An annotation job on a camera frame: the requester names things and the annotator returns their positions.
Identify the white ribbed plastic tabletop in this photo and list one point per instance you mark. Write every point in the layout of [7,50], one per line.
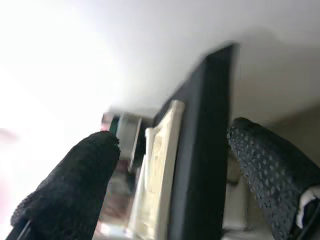
[157,175]

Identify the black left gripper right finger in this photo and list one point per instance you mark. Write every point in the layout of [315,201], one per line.
[275,180]

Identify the stainless steel container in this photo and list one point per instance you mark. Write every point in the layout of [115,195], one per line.
[128,140]

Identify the green pot lid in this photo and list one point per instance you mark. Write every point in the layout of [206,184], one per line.
[115,127]

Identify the black tablecloth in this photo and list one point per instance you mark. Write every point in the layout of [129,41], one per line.
[205,150]

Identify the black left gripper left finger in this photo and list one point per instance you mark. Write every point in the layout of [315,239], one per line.
[70,187]

